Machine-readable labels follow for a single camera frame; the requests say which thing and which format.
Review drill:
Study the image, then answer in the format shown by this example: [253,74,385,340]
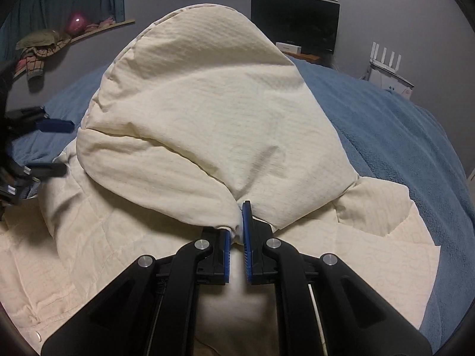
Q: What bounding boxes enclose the black monitor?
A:
[251,0,341,53]

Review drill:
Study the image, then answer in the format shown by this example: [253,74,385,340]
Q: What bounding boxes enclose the pink round lamp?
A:
[66,12,88,35]

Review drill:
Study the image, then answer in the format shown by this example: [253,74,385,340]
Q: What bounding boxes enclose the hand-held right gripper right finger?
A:
[241,200,433,356]

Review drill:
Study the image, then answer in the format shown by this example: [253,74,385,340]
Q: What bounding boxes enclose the white router with antennas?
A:
[368,42,403,73]

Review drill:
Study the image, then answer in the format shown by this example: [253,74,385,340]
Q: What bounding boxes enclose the cream hooded jacket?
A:
[0,3,442,356]

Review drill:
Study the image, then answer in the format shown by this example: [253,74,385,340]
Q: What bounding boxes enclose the green cloth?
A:
[17,29,71,49]

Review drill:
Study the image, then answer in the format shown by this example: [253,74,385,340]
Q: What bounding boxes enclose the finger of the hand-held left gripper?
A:
[5,107,74,134]
[9,162,68,179]

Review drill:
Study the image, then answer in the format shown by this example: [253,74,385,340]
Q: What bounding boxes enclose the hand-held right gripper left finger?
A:
[41,228,232,356]

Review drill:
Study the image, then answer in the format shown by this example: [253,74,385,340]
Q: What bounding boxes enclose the blue fleece blanket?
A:
[7,57,475,345]

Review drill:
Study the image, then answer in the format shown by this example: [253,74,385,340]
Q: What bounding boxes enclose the pink cloth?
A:
[85,15,115,32]

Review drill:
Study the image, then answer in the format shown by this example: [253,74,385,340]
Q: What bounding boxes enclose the teal curtain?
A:
[0,0,127,60]

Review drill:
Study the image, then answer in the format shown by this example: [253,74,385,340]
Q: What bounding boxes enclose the striped cloth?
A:
[15,39,71,82]

